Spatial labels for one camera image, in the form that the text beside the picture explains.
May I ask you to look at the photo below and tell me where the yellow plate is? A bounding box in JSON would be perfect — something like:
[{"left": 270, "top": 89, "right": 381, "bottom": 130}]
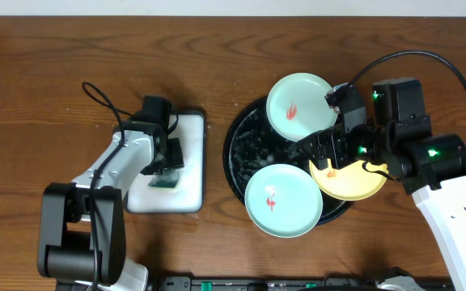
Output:
[{"left": 309, "top": 161, "right": 388, "bottom": 201}]

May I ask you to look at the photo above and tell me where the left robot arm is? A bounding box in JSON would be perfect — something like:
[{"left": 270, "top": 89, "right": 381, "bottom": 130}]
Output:
[{"left": 37, "top": 121, "right": 184, "bottom": 285}]

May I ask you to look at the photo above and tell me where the light green plate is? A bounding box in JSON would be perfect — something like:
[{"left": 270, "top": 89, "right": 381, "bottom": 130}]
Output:
[
  {"left": 266, "top": 73, "right": 337, "bottom": 141},
  {"left": 244, "top": 164, "right": 324, "bottom": 238}
]

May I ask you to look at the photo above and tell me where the black tray with foam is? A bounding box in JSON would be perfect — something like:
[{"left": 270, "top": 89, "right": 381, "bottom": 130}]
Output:
[{"left": 125, "top": 110, "right": 205, "bottom": 214}]

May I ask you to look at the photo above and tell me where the green sponge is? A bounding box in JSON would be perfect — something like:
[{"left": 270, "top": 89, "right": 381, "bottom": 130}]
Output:
[{"left": 148, "top": 170, "right": 180, "bottom": 188}]

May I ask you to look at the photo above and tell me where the round black tray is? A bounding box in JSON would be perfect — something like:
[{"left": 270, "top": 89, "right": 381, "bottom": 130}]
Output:
[{"left": 222, "top": 95, "right": 358, "bottom": 226}]

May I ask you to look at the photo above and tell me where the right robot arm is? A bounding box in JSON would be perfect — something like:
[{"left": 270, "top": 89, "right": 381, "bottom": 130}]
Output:
[{"left": 298, "top": 78, "right": 466, "bottom": 290}]

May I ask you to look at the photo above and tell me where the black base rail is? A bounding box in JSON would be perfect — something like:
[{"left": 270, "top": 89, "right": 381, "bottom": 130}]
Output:
[{"left": 54, "top": 274, "right": 463, "bottom": 291}]

